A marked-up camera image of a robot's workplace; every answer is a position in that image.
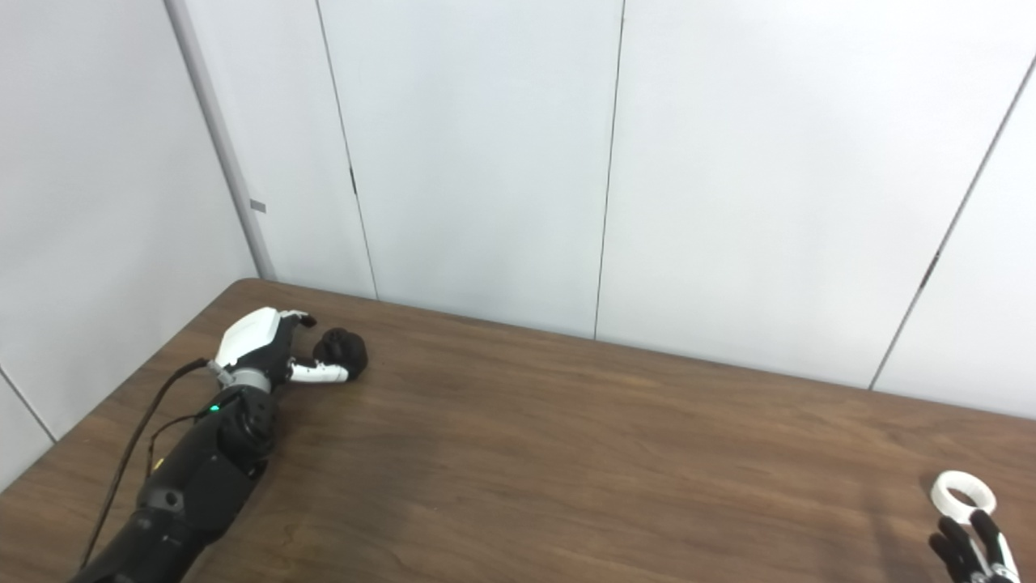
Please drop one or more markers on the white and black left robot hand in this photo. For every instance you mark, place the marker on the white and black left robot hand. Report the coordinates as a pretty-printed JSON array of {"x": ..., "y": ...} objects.
[{"x": 251, "y": 336}]

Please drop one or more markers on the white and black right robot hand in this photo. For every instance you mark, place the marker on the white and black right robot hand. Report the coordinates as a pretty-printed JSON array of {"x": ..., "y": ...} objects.
[{"x": 967, "y": 563}]

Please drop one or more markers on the round black part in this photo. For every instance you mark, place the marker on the round black part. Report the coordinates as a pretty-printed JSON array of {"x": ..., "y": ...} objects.
[{"x": 344, "y": 350}]

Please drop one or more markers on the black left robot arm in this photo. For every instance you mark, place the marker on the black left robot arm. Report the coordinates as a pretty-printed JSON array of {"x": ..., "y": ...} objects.
[{"x": 202, "y": 478}]

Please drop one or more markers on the grey wall post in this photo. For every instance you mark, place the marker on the grey wall post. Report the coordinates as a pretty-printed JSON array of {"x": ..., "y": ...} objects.
[{"x": 227, "y": 154}]

